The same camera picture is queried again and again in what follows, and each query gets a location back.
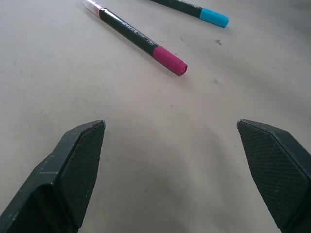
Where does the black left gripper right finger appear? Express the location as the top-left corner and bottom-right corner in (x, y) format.
(236, 118), (311, 233)

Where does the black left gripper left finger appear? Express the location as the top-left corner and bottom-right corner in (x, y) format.
(0, 119), (106, 233)

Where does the black marker with magenta cap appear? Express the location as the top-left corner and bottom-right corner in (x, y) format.
(82, 0), (189, 77)

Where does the black marker with blue cap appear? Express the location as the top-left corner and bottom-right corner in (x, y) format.
(149, 0), (230, 28)

